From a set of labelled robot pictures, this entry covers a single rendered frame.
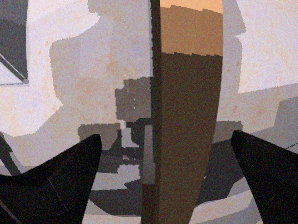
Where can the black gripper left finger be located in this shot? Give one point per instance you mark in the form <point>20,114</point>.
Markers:
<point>57,191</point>

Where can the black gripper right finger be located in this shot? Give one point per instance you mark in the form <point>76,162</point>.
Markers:
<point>272,175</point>

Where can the long wooden plank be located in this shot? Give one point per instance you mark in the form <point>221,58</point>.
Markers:
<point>187,45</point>

